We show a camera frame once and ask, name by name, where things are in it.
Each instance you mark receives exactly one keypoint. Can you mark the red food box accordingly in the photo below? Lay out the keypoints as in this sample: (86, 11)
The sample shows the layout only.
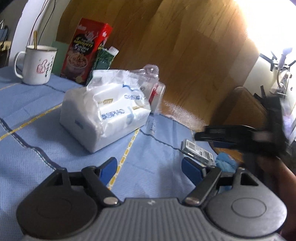
(81, 51)

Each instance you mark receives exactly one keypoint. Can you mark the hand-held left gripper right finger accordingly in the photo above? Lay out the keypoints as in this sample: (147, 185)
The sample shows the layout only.
(192, 171)

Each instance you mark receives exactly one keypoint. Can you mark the black wall tape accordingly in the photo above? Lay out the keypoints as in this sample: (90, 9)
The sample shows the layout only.
(271, 61)

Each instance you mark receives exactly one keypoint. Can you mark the white enamel mug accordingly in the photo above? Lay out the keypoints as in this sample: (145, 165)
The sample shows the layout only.
(37, 67)

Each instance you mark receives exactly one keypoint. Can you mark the small silver packet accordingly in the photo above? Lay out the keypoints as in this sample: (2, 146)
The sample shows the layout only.
(197, 151)

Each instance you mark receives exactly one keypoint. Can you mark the light green card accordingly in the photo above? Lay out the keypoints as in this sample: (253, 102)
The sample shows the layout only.
(59, 58)

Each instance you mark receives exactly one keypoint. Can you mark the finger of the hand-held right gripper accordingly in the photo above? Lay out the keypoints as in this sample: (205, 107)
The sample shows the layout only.
(201, 135)

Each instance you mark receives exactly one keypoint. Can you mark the white tissue pack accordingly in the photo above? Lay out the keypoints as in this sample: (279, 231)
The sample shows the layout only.
(99, 113)

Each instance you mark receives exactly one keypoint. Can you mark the blue striped tablecloth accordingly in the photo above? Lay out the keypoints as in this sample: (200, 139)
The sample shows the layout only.
(150, 162)

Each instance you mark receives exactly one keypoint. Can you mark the dark green small box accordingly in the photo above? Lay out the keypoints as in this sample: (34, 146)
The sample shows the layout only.
(103, 61)

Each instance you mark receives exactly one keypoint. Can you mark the wooden board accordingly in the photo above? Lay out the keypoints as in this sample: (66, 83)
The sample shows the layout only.
(173, 46)

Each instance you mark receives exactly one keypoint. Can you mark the blue cloth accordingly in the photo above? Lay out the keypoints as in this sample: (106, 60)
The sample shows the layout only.
(227, 162)

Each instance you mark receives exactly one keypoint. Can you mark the brown chair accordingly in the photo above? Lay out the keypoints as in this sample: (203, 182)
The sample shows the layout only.
(242, 109)

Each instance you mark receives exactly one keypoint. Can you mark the person's right forearm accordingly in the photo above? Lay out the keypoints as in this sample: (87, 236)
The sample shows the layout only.
(282, 185)

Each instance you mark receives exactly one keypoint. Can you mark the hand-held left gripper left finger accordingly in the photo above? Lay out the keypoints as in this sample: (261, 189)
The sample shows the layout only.
(108, 168)

